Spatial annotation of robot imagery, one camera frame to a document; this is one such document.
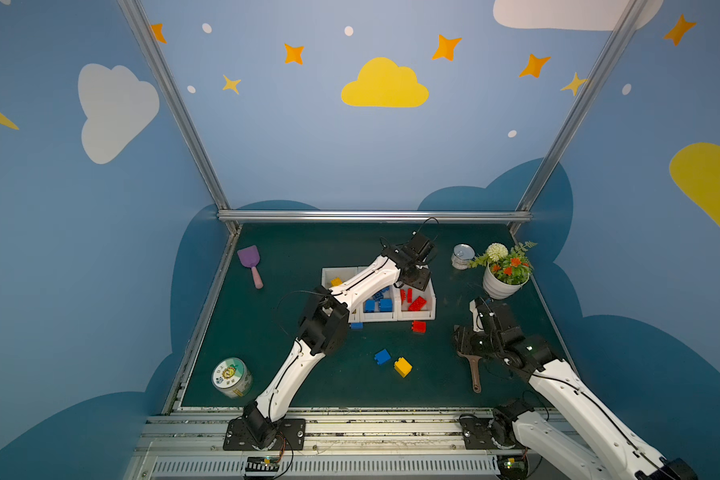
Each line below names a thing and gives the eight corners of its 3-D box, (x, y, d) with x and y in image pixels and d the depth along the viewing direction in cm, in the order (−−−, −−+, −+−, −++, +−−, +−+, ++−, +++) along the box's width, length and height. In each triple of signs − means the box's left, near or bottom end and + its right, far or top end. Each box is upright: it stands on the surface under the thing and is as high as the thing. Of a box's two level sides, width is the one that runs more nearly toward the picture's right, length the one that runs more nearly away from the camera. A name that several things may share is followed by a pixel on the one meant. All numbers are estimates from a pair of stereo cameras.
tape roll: (216, 397, 79) (206, 390, 74) (225, 365, 85) (217, 357, 80) (249, 397, 80) (241, 390, 75) (256, 365, 85) (249, 357, 80)
